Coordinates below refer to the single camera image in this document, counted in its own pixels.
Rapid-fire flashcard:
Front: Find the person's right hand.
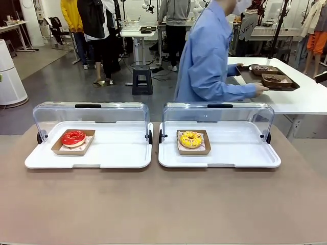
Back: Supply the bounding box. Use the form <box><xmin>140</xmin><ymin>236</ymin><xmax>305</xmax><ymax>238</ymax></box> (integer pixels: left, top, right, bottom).
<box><xmin>254</xmin><ymin>83</ymin><xmax>270</xmax><ymax>97</ymax></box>

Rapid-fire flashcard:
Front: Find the dark brown serving tray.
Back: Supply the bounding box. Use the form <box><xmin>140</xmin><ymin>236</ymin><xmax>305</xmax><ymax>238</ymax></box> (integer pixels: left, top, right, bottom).
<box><xmin>235</xmin><ymin>64</ymin><xmax>300</xmax><ymax>92</ymax></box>

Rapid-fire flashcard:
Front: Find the brown cardboard donut box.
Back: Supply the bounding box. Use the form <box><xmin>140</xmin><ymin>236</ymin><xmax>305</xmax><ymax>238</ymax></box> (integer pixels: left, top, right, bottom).
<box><xmin>261</xmin><ymin>73</ymin><xmax>293</xmax><ymax>87</ymax></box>
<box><xmin>176</xmin><ymin>129</ymin><xmax>212</xmax><ymax>156</ymax></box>
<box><xmin>51</xmin><ymin>129</ymin><xmax>96</xmax><ymax>156</ymax></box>
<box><xmin>251</xmin><ymin>64</ymin><xmax>278</xmax><ymax>76</ymax></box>

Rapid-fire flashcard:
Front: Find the person's right forearm blue sleeve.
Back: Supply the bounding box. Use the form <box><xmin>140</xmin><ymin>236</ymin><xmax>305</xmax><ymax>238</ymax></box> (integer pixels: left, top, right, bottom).
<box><xmin>217</xmin><ymin>83</ymin><xmax>257</xmax><ymax>102</ymax></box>

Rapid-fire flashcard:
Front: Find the person's left forearm blue sleeve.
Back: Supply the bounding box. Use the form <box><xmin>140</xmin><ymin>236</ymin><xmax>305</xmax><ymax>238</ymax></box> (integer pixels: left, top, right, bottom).
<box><xmin>226</xmin><ymin>63</ymin><xmax>239</xmax><ymax>77</ymax></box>

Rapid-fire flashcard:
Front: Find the person in blue shirt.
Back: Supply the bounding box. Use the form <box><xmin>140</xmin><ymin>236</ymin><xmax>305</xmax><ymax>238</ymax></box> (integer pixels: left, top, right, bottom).
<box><xmin>174</xmin><ymin>0</ymin><xmax>257</xmax><ymax>103</ymax></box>

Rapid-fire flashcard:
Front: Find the person in grey hoodie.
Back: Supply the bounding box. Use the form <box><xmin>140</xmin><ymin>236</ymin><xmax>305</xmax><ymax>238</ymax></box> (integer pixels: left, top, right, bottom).
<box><xmin>157</xmin><ymin>0</ymin><xmax>192</xmax><ymax>71</ymax></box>

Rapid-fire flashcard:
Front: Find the yellow glazed donut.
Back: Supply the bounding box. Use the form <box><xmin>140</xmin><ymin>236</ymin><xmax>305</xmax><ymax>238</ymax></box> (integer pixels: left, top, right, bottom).
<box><xmin>178</xmin><ymin>130</ymin><xmax>204</xmax><ymax>150</ymax></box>

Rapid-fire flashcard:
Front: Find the person in black jacket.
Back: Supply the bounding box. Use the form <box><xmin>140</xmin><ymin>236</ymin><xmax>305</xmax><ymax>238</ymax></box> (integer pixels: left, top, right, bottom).
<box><xmin>77</xmin><ymin>0</ymin><xmax>121</xmax><ymax>85</ymax></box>

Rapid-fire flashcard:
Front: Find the person in yellow hoodie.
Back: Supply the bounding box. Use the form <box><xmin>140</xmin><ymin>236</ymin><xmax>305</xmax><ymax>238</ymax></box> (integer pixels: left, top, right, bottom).
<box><xmin>60</xmin><ymin>0</ymin><xmax>90</xmax><ymax>70</ymax></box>

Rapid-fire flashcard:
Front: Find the red glazed donut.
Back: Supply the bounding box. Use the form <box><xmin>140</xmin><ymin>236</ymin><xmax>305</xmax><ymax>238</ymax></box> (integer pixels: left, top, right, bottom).
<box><xmin>61</xmin><ymin>130</ymin><xmax>86</xmax><ymax>150</ymax></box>

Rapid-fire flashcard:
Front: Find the large white table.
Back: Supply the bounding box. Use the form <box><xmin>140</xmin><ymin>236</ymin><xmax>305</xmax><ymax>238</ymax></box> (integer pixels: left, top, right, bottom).
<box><xmin>226</xmin><ymin>57</ymin><xmax>327</xmax><ymax>138</ymax></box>

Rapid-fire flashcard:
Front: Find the clear plastic display lid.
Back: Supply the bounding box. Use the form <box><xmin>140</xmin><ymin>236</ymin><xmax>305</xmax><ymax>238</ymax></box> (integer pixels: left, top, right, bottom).
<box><xmin>162</xmin><ymin>101</ymin><xmax>275</xmax><ymax>143</ymax></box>
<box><xmin>32</xmin><ymin>101</ymin><xmax>151</xmax><ymax>143</ymax></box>

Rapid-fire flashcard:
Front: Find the long white workbench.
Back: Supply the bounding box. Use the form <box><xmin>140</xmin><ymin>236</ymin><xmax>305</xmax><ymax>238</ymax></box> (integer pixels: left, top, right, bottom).
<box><xmin>229</xmin><ymin>21</ymin><xmax>307</xmax><ymax>41</ymax></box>

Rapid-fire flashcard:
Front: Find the black tripod stand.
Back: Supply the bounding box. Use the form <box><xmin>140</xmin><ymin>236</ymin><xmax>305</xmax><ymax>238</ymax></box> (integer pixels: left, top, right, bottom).
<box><xmin>267</xmin><ymin>0</ymin><xmax>291</xmax><ymax>61</ymax></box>

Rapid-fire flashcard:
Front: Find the white plastic display tray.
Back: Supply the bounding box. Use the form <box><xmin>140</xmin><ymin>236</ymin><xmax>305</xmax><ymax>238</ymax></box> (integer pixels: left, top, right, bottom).
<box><xmin>25</xmin><ymin>121</ymin><xmax>154</xmax><ymax>169</ymax></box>
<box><xmin>158</xmin><ymin>121</ymin><xmax>282</xmax><ymax>168</ymax></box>

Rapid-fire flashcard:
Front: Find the black plastic step stool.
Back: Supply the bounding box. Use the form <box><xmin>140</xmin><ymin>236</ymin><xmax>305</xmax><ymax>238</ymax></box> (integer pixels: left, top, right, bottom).
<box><xmin>132</xmin><ymin>65</ymin><xmax>153</xmax><ymax>96</ymax></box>

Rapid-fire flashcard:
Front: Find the white height-adjustable desk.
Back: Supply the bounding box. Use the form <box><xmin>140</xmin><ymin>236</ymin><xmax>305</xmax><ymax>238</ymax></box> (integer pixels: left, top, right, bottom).
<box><xmin>120</xmin><ymin>24</ymin><xmax>160</xmax><ymax>67</ymax></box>

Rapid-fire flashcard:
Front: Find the black folding chair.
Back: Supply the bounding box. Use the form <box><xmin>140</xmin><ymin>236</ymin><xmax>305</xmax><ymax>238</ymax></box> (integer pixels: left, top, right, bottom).
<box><xmin>48</xmin><ymin>16</ymin><xmax>71</xmax><ymax>50</ymax></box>

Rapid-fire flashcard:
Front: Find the white cylindrical air purifier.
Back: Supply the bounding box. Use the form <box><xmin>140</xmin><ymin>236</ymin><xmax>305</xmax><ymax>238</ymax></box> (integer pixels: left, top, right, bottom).
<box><xmin>0</xmin><ymin>39</ymin><xmax>29</xmax><ymax>106</ymax></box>

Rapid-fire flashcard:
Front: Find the light wooden side table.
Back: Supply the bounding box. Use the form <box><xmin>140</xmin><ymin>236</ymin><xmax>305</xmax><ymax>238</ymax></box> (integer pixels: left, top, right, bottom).
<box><xmin>0</xmin><ymin>20</ymin><xmax>35</xmax><ymax>53</ymax></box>

